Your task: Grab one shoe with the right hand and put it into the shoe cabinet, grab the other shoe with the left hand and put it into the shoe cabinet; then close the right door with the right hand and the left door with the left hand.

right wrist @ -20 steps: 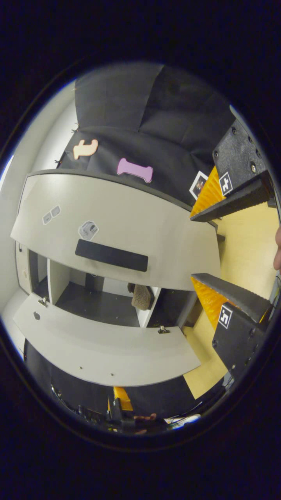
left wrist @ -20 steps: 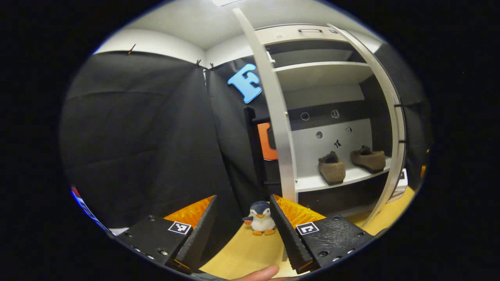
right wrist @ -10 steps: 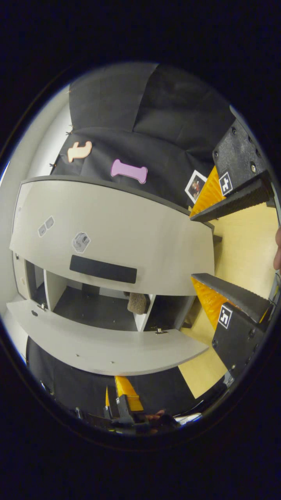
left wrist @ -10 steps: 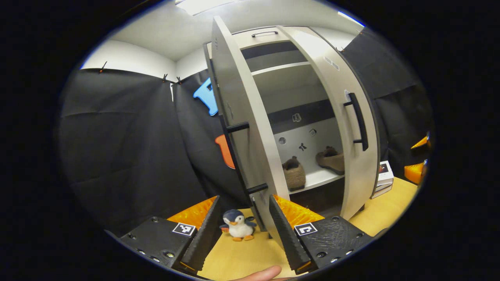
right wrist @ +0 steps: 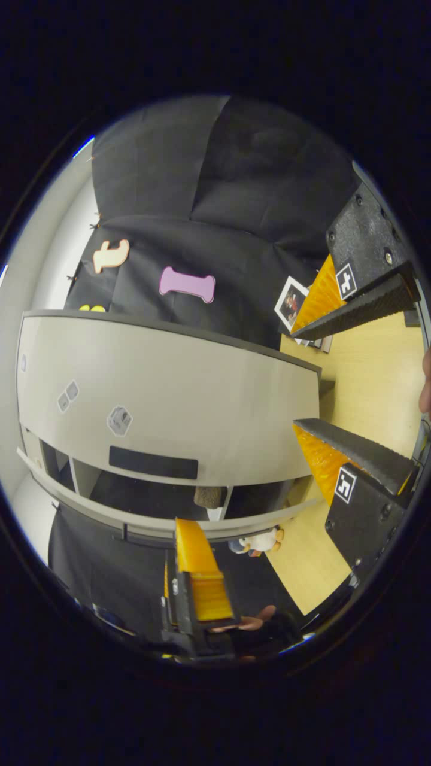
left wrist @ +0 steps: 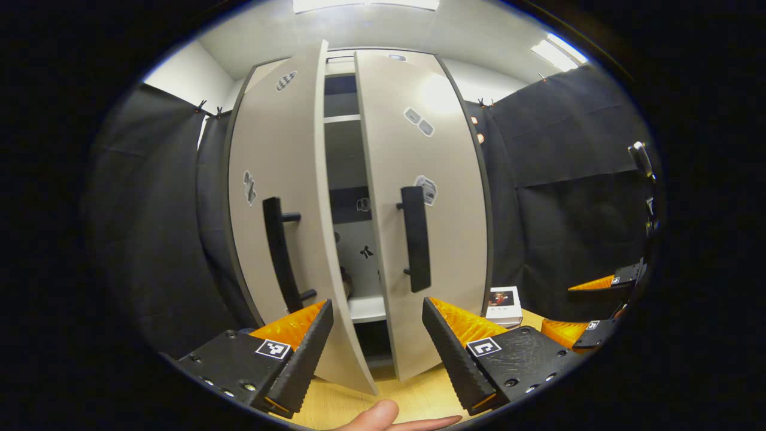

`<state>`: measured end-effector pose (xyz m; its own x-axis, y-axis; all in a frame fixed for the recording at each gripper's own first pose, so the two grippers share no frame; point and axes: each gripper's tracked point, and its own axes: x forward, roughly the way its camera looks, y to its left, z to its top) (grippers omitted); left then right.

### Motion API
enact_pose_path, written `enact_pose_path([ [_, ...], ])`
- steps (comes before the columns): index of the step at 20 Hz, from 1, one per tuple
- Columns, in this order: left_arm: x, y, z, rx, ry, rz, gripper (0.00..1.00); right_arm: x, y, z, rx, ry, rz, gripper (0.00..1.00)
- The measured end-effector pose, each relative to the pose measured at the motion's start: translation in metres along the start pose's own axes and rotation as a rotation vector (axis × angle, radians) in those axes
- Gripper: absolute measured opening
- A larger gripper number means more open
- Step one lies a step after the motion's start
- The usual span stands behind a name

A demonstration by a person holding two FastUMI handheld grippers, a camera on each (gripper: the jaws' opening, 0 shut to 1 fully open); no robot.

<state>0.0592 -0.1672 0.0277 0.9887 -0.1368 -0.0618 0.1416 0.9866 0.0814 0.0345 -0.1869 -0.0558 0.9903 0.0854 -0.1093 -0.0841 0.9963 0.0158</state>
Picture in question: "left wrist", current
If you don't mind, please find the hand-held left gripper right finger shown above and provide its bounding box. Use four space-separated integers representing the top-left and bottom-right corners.
422 296 590 417

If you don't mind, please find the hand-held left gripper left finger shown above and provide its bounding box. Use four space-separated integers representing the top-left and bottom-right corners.
174 299 335 420

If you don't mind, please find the grey shoe cabinet door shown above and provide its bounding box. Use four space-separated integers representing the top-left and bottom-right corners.
226 40 379 396
354 50 494 382

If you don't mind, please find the grey shoe cabinet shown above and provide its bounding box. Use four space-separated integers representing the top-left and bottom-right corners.
223 40 494 396

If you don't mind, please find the beige cabinet drawer front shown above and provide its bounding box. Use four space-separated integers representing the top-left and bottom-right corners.
325 49 440 75

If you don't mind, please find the white book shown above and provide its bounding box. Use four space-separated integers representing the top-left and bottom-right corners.
486 286 525 329

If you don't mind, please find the ceiling light panel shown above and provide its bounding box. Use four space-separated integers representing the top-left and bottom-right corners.
292 0 441 14
531 33 589 72

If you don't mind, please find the black door handle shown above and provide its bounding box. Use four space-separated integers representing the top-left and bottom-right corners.
262 196 318 314
396 186 432 293

